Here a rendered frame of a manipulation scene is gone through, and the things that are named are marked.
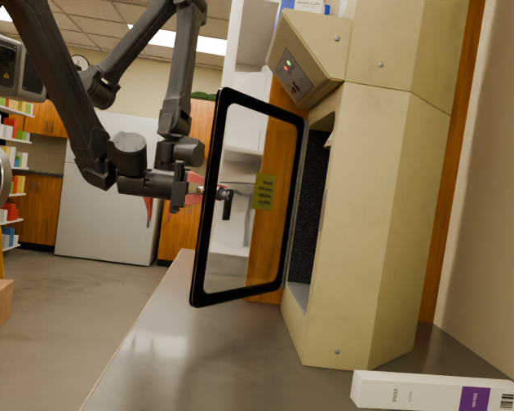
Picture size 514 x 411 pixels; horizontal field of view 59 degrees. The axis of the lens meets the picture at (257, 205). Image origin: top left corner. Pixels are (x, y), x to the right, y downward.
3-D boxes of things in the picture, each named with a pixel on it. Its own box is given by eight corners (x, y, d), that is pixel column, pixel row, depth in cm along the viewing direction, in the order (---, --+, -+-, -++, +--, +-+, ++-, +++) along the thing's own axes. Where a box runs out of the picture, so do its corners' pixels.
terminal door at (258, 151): (280, 289, 106) (305, 117, 104) (190, 310, 81) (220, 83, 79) (277, 289, 107) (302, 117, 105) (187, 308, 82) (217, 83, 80)
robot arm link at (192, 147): (180, 126, 124) (161, 112, 116) (216, 129, 119) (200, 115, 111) (168, 168, 122) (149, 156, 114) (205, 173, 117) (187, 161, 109)
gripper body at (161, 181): (185, 161, 87) (146, 156, 87) (179, 214, 88) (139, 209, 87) (188, 162, 94) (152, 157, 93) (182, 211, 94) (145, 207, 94)
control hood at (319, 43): (308, 110, 106) (315, 67, 105) (344, 81, 73) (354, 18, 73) (259, 103, 105) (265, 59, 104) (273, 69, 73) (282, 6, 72)
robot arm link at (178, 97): (193, 7, 134) (173, -18, 125) (210, 4, 132) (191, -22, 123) (175, 144, 124) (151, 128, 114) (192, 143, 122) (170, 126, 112)
